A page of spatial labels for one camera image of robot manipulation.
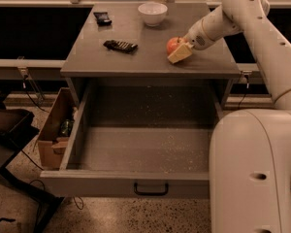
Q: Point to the brown cardboard box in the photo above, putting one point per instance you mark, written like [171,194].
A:
[51,143]

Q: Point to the black drawer handle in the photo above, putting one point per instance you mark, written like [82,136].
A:
[151,190]

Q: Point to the dark chair at left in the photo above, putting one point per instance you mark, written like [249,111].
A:
[16,132]

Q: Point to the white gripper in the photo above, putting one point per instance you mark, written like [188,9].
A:
[196,38]

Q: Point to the black snack packet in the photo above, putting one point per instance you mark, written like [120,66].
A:
[102,18]

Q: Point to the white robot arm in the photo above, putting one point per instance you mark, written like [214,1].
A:
[250,150]

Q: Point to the dark snack bar wrapper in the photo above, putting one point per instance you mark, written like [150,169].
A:
[120,46]

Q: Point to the open grey top drawer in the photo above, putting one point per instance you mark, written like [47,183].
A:
[149,135]

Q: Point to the green can in box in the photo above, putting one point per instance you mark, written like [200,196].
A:
[66,128]

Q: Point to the grey cabinet with counter top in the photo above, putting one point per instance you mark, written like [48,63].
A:
[88,57]

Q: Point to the red apple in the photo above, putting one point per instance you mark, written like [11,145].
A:
[172,45]

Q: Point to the white ceramic bowl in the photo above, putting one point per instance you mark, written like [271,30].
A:
[152,13]

